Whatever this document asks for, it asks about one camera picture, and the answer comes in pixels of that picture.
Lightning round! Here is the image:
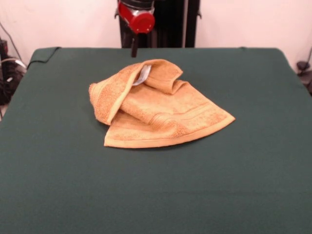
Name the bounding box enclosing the tan terry towel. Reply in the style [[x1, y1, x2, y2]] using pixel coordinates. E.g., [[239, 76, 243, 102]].
[[88, 58, 236, 149]]

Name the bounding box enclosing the dark green table cloth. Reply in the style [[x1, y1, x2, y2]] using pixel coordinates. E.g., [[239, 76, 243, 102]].
[[0, 46, 312, 234]]

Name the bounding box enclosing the black cable heap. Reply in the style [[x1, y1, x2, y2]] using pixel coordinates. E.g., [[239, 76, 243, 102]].
[[0, 57, 27, 106]]

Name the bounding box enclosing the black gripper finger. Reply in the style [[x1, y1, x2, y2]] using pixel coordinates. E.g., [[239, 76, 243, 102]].
[[131, 32, 138, 58]]

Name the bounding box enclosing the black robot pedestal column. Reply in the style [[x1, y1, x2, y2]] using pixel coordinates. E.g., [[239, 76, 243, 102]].
[[114, 0, 203, 49]]

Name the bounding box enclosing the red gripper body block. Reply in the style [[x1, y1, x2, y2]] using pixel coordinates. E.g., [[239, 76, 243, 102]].
[[118, 1, 156, 35]]

